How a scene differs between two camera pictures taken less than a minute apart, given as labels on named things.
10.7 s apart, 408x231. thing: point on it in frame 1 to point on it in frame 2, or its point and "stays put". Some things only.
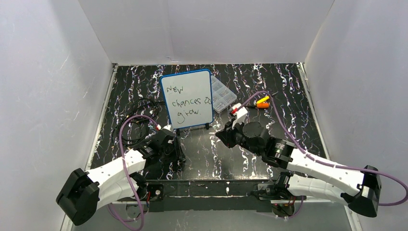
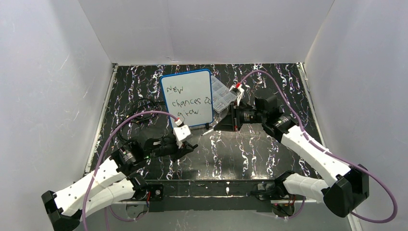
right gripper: x=227 y=134 to x=235 y=117
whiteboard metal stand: x=207 y=127 stays put
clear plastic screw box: x=223 y=95 stays put
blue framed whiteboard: x=188 y=98 stays put
